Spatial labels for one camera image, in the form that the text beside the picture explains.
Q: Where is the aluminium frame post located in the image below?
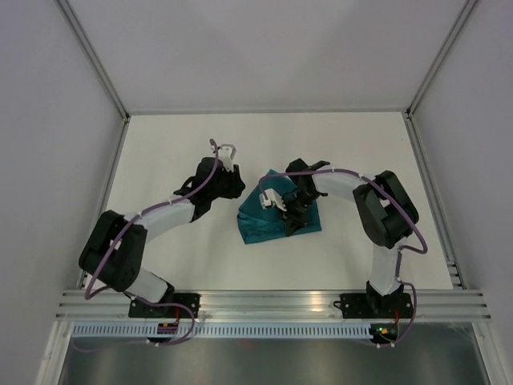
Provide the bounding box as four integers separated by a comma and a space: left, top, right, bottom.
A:
403, 0, 480, 120
55, 0, 130, 122

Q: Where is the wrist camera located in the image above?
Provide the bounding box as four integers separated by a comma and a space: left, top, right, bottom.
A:
218, 144, 236, 172
259, 188, 287, 212

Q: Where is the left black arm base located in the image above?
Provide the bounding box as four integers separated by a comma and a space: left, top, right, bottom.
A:
128, 293, 200, 319

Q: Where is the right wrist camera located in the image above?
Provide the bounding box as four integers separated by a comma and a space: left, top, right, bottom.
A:
259, 188, 287, 212

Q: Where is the white slotted cable duct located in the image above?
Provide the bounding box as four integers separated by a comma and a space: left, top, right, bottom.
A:
72, 322, 373, 339

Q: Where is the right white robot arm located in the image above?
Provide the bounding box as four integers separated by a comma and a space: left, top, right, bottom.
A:
278, 158, 419, 318

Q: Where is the purple cable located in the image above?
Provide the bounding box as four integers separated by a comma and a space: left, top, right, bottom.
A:
71, 138, 221, 354
258, 168, 429, 349

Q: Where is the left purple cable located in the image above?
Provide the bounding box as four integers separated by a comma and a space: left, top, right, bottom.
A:
71, 138, 221, 354

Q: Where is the left aluminium frame post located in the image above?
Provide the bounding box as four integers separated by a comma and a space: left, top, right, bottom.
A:
55, 0, 130, 122

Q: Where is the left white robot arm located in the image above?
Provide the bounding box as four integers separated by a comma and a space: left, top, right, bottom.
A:
79, 154, 245, 318

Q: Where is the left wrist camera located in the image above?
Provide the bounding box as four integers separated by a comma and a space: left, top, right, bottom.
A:
218, 144, 236, 172

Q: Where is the teal cloth napkin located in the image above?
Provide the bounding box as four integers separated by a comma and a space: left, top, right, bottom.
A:
237, 167, 321, 245

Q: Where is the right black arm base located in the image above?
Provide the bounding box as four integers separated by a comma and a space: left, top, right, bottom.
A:
338, 293, 414, 320

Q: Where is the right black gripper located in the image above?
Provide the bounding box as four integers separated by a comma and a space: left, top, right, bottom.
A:
275, 190, 321, 237

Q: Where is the right aluminium frame post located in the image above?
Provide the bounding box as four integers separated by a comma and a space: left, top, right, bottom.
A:
403, 0, 480, 120

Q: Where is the aluminium mounting rail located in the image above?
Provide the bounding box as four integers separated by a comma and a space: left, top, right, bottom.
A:
54, 290, 491, 322

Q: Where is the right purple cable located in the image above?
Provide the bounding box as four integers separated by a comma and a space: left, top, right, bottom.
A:
258, 168, 429, 349

